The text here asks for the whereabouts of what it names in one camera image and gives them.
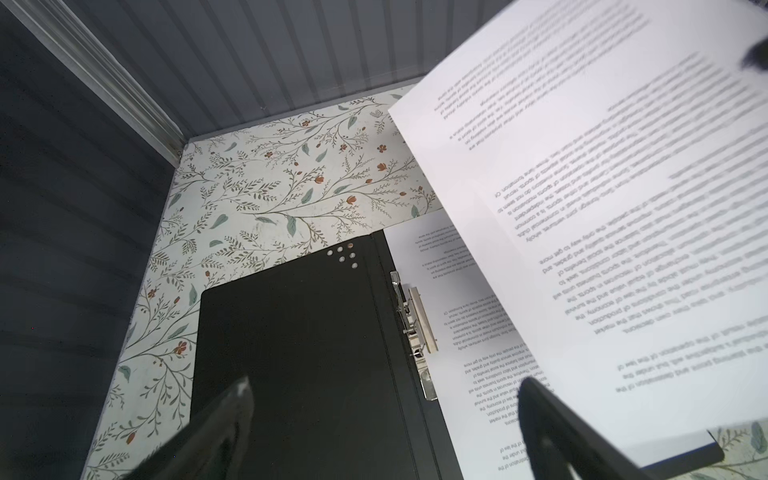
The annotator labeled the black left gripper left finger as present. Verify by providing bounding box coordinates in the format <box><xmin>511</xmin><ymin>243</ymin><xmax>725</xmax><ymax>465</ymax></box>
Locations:
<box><xmin>126</xmin><ymin>377</ymin><xmax>254</xmax><ymax>479</ymax></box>

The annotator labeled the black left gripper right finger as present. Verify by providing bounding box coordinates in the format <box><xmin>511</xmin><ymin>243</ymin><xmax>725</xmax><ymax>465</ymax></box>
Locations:
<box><xmin>518</xmin><ymin>377</ymin><xmax>650</xmax><ymax>479</ymax></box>

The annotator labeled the printed paper sheet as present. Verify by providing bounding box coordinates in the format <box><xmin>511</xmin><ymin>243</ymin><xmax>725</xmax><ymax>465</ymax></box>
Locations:
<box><xmin>390</xmin><ymin>1</ymin><xmax>767</xmax><ymax>446</ymax></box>
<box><xmin>384</xmin><ymin>211</ymin><xmax>543</xmax><ymax>479</ymax></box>

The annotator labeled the red folder black inside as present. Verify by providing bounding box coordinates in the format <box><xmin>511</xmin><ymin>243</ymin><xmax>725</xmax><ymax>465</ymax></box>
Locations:
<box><xmin>190</xmin><ymin>230</ymin><xmax>725</xmax><ymax>480</ymax></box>

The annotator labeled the floral patterned table mat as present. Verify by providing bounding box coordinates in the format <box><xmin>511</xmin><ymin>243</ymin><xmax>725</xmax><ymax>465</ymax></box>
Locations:
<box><xmin>83</xmin><ymin>83</ymin><xmax>768</xmax><ymax>480</ymax></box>

